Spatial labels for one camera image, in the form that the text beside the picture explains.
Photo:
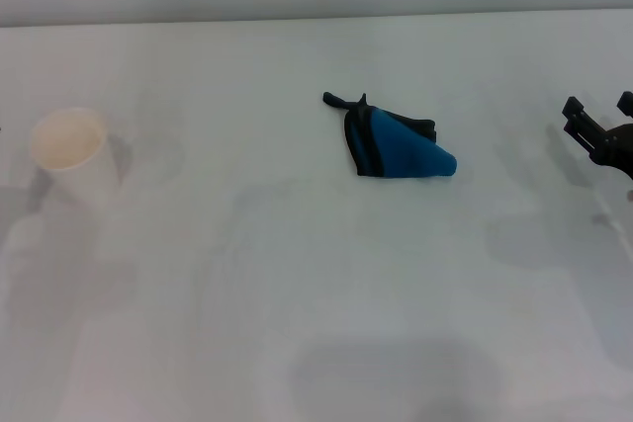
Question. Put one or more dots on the blue rag with black trim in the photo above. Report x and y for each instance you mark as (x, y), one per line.
(400, 150)

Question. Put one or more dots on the white paper cup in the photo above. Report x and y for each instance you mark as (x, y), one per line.
(79, 165)

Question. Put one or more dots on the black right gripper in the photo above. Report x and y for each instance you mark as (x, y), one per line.
(618, 147)

